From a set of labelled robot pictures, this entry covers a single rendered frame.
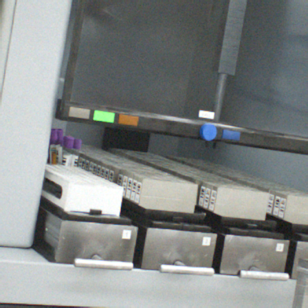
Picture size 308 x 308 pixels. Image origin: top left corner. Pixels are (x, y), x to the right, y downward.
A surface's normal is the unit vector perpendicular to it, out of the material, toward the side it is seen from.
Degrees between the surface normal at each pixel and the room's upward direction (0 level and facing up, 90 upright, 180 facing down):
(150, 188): 90
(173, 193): 90
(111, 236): 90
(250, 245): 90
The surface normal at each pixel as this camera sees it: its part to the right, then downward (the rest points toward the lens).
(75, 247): 0.43, 0.12
